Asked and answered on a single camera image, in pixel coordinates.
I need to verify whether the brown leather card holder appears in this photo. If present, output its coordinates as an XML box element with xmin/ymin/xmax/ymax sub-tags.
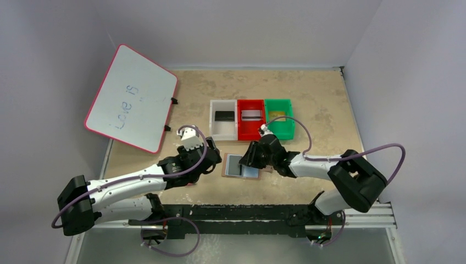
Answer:
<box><xmin>221</xmin><ymin>153</ymin><xmax>272</xmax><ymax>180</ymax></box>

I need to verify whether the green plastic bin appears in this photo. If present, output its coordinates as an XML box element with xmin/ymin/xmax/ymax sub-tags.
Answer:
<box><xmin>264</xmin><ymin>99</ymin><xmax>295</xmax><ymax>140</ymax></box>

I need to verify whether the red plastic bin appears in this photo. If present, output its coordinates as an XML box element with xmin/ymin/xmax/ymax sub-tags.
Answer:
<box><xmin>237</xmin><ymin>100</ymin><xmax>266</xmax><ymax>141</ymax></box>

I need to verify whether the white plastic bin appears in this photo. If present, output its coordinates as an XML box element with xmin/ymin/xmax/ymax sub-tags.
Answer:
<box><xmin>209</xmin><ymin>100</ymin><xmax>238</xmax><ymax>141</ymax></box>

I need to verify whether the pink framed whiteboard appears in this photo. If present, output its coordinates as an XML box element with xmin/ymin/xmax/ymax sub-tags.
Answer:
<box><xmin>84</xmin><ymin>45</ymin><xmax>178</xmax><ymax>153</ymax></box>

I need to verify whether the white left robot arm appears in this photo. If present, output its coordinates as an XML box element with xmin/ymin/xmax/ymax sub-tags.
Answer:
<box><xmin>52</xmin><ymin>137</ymin><xmax>222</xmax><ymax>237</ymax></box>

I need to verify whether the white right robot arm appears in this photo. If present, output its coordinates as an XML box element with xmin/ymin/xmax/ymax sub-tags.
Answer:
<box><xmin>239</xmin><ymin>134</ymin><xmax>388</xmax><ymax>224</ymax></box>

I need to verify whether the gold card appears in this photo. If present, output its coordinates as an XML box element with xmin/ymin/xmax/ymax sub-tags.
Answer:
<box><xmin>268</xmin><ymin>111</ymin><xmax>286</xmax><ymax>120</ymax></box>

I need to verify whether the silver striped card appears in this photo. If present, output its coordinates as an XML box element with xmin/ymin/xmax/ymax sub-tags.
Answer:
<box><xmin>241</xmin><ymin>109</ymin><xmax>262</xmax><ymax>121</ymax></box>

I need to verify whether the black card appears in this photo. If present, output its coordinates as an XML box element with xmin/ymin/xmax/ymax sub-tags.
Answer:
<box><xmin>214</xmin><ymin>111</ymin><xmax>236</xmax><ymax>122</ymax></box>

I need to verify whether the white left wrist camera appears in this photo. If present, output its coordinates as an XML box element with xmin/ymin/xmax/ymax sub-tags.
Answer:
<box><xmin>177</xmin><ymin>128</ymin><xmax>203</xmax><ymax>151</ymax></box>

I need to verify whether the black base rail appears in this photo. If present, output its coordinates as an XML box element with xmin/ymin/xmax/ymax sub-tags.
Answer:
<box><xmin>129</xmin><ymin>204</ymin><xmax>343</xmax><ymax>240</ymax></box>

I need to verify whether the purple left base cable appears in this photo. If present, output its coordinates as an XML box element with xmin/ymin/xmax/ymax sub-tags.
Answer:
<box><xmin>140</xmin><ymin>216</ymin><xmax>201</xmax><ymax>257</ymax></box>

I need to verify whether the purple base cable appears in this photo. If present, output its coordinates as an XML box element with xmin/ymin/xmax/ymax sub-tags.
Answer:
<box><xmin>140</xmin><ymin>216</ymin><xmax>201</xmax><ymax>257</ymax></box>
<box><xmin>309</xmin><ymin>214</ymin><xmax>347</xmax><ymax>249</ymax></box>

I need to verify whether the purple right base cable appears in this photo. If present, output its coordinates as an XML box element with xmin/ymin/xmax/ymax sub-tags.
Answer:
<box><xmin>309</xmin><ymin>214</ymin><xmax>347</xmax><ymax>249</ymax></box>

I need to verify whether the aluminium frame rail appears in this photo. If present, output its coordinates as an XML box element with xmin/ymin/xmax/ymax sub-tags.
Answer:
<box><xmin>92</xmin><ymin>203</ymin><xmax>397</xmax><ymax>230</ymax></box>

